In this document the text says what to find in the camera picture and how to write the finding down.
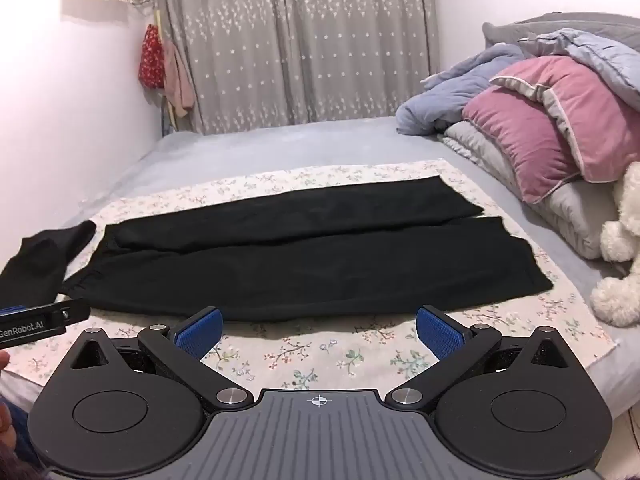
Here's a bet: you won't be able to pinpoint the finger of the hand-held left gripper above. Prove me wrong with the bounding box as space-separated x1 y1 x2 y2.
0 297 92 327

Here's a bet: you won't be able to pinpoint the black pants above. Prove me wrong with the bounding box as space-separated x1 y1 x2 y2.
60 176 554 322

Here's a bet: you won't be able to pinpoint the red floral bag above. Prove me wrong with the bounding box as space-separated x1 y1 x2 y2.
138 23 165 92

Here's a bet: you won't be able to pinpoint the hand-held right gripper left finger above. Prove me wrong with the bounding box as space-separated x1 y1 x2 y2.
67 307 254 411

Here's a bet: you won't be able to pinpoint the grey dotted curtain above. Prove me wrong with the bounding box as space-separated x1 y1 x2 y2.
157 0 442 136

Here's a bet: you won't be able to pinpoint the white plush toy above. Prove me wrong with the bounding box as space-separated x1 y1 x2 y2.
589 160 640 329

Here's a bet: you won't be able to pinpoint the grey pillow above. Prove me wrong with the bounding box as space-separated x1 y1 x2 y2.
439 121 632 261

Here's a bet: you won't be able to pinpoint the black cloth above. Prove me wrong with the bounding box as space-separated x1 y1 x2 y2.
0 220 97 307

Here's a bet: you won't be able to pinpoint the grey headboard cushion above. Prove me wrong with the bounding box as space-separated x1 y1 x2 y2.
482 10 640 47

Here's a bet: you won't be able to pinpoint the blue quilt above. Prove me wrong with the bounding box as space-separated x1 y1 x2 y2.
394 28 640 136

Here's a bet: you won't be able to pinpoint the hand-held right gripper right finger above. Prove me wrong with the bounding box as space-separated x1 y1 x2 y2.
386 304 572 411

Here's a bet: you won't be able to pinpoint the pink pillow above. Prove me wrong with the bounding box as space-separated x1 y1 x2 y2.
462 54 640 205

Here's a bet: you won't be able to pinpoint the pink hanging cloth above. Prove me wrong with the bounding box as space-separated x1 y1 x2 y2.
161 39 196 119

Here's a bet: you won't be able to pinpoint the floral sheet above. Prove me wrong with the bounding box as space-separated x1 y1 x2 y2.
0 159 619 392

